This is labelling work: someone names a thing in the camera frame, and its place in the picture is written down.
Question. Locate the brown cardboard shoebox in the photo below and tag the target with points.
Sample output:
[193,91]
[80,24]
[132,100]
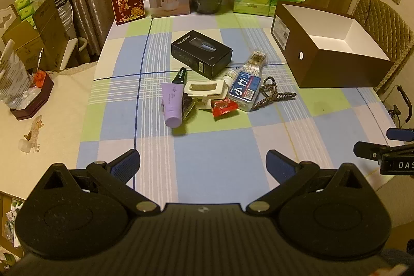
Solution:
[323,69]

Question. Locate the stack of white bowls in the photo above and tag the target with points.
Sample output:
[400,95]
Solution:
[66,12]

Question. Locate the orange small item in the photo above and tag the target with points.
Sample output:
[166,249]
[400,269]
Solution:
[38,78]

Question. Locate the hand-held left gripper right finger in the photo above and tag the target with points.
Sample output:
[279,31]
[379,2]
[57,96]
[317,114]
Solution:
[279,166]

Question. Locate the person's dark clothing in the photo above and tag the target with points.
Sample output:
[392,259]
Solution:
[402,263]

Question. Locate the red snack packet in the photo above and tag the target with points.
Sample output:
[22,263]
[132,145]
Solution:
[223,108]

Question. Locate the dark green lip gel tube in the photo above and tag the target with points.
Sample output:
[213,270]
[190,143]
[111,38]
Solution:
[179,77]

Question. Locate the clear printed plastic bag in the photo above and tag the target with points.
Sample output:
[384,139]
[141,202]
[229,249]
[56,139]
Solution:
[13,78]

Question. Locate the dark wooden tray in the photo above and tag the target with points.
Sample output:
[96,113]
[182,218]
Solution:
[32,104]

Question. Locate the green tissue pack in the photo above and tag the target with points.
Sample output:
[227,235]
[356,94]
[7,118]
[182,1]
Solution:
[252,2]

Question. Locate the black shaver box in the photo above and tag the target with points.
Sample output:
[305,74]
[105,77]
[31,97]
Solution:
[200,53]

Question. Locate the quilted beige chair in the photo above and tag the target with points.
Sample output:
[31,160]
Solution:
[381,14]

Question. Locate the clear blue-label toothpick container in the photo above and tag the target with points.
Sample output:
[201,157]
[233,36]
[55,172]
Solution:
[244,90]

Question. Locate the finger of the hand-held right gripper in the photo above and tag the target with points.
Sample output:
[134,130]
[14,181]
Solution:
[401,133]
[365,149]

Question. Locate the dark foil sachet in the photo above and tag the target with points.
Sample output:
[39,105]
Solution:
[188,108]

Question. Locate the white cutout card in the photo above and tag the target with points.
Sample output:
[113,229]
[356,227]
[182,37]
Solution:
[8,19]

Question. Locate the stack of green tissue packs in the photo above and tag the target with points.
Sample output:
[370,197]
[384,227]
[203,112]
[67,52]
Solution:
[26,6]

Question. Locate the metal spoon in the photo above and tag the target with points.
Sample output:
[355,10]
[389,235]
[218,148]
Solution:
[40,59]

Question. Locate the beige hair clip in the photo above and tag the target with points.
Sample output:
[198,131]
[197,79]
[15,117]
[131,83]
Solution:
[207,95]

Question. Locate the cotton swab bag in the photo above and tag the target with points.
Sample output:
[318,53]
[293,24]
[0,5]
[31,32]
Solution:
[255,61]

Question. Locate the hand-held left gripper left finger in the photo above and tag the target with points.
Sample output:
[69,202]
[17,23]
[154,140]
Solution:
[124,163]

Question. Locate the green printed bags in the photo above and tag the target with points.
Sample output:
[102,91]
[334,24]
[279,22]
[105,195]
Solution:
[9,230]

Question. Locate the red gold gift box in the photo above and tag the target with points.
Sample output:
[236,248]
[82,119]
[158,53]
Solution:
[127,1]

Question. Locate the brown cardboard box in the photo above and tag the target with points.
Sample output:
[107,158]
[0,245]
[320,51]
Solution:
[24,43]

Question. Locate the white pill bottle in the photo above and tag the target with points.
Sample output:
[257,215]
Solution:
[230,75]

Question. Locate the cardboard box with dishes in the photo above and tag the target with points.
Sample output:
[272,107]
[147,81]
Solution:
[48,27]

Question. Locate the purple cosmetic tube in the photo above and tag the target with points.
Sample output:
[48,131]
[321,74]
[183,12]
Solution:
[173,104]

